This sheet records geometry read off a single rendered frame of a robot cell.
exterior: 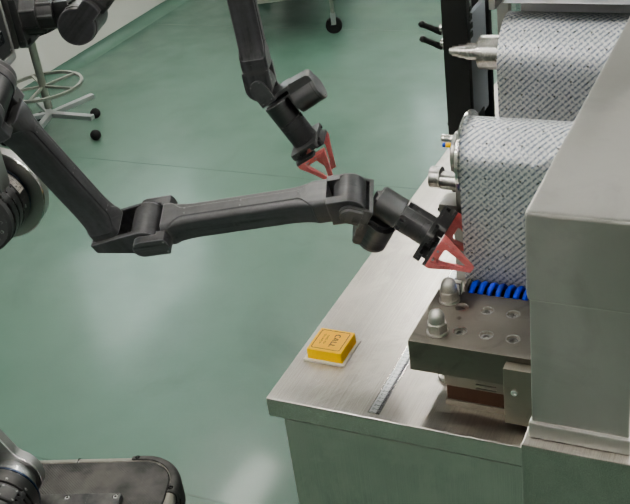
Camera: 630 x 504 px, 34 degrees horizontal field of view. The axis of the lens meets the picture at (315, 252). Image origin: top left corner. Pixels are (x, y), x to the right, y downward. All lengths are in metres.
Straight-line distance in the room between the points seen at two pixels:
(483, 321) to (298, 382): 0.36
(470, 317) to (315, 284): 2.11
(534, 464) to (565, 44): 1.11
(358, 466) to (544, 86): 0.75
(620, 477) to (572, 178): 0.25
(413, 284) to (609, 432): 1.26
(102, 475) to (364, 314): 1.05
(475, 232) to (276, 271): 2.21
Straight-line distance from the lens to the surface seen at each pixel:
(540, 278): 0.79
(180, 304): 3.85
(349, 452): 1.84
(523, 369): 1.65
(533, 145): 1.71
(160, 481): 2.74
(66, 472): 2.86
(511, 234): 1.77
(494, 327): 1.73
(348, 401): 1.80
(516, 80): 1.91
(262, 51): 2.12
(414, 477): 1.82
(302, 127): 2.18
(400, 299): 2.05
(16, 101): 1.78
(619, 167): 0.83
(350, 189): 1.78
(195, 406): 3.34
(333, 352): 1.88
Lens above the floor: 2.03
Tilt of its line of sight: 30 degrees down
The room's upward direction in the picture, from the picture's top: 8 degrees counter-clockwise
